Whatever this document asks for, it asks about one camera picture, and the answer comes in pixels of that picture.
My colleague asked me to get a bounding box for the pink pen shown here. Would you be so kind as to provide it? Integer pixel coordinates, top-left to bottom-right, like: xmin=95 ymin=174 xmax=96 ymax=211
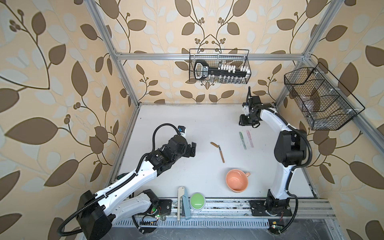
xmin=246 ymin=130 xmax=254 ymax=148

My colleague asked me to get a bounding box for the green pen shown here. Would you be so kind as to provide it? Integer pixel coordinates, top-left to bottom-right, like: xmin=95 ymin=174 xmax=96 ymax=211
xmin=239 ymin=132 xmax=247 ymax=150

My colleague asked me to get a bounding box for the orange pen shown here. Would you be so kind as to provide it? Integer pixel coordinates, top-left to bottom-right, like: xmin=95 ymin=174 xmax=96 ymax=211
xmin=218 ymin=146 xmax=225 ymax=163

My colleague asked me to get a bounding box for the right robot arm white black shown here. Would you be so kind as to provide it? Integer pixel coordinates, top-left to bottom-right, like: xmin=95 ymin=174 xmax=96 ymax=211
xmin=239 ymin=89 xmax=313 ymax=216

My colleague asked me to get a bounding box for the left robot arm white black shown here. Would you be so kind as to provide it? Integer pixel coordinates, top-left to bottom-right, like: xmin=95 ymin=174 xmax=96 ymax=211
xmin=57 ymin=124 xmax=197 ymax=240

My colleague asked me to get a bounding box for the beige blue flat tool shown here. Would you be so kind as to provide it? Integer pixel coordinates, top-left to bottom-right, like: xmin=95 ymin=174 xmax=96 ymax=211
xmin=177 ymin=187 xmax=191 ymax=222

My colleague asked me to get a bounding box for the green round button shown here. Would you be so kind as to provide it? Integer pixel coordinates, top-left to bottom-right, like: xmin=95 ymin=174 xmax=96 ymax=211
xmin=190 ymin=193 xmax=206 ymax=211

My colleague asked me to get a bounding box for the black white remote tool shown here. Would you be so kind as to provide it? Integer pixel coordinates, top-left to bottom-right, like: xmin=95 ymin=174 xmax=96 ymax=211
xmin=192 ymin=60 xmax=251 ymax=81

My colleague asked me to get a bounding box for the peach ceramic mug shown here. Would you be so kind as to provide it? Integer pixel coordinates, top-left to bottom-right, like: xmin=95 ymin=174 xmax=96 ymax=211
xmin=226 ymin=169 xmax=251 ymax=193

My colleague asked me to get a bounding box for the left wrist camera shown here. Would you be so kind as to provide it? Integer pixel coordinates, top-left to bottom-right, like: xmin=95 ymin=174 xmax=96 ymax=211
xmin=178 ymin=126 xmax=186 ymax=138

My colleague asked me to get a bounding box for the rear black wire basket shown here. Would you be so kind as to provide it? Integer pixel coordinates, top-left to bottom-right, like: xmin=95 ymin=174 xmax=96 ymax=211
xmin=189 ymin=48 xmax=252 ymax=85

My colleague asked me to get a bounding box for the black wire basket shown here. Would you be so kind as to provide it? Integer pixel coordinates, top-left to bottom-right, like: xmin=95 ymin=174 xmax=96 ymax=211
xmin=284 ymin=62 xmax=366 ymax=131
xmin=189 ymin=48 xmax=252 ymax=85

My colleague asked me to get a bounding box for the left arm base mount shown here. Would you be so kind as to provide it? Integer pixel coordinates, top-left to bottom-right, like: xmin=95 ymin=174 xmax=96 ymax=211
xmin=142 ymin=199 xmax=173 ymax=217

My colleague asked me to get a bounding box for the green handled screwdriver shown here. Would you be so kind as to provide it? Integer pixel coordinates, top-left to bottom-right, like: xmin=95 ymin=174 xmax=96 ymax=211
xmin=116 ymin=173 xmax=127 ymax=180

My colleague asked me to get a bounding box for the right black wire basket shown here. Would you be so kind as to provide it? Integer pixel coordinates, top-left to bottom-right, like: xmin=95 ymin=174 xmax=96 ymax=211
xmin=284 ymin=62 xmax=366 ymax=131

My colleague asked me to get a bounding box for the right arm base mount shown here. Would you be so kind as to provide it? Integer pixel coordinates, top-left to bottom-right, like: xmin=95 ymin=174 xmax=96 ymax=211
xmin=249 ymin=199 xmax=293 ymax=217

